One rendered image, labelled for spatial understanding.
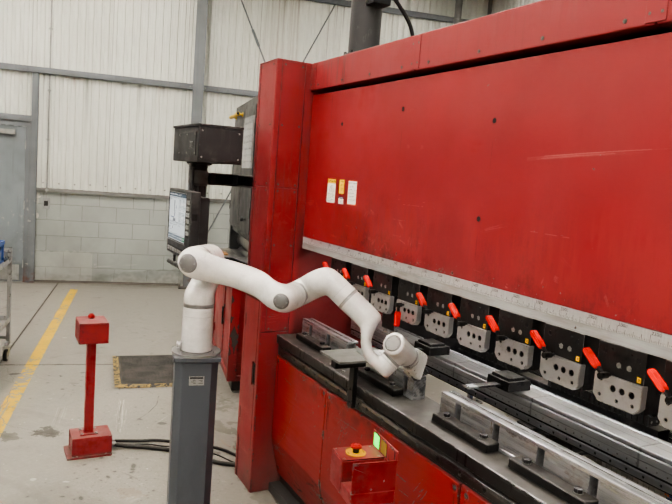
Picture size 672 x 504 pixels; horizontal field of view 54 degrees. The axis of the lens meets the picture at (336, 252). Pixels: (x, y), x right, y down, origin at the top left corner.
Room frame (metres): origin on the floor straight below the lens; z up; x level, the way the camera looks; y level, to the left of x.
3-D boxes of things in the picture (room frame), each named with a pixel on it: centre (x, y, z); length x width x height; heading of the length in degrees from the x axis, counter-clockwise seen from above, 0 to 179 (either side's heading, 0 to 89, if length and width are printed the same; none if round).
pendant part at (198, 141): (3.63, 0.75, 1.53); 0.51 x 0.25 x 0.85; 29
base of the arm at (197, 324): (2.53, 0.52, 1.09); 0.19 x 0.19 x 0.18
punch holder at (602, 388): (1.71, -0.80, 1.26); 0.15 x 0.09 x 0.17; 28
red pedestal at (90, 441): (3.75, 1.38, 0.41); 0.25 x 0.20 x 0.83; 118
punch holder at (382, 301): (2.77, -0.24, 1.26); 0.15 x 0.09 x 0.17; 28
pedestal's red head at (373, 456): (2.16, -0.15, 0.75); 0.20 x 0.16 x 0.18; 20
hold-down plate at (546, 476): (1.84, -0.67, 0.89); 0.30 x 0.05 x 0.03; 28
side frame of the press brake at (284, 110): (3.69, 0.05, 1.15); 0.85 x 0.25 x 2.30; 118
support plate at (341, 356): (2.68, -0.12, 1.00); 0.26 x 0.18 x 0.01; 118
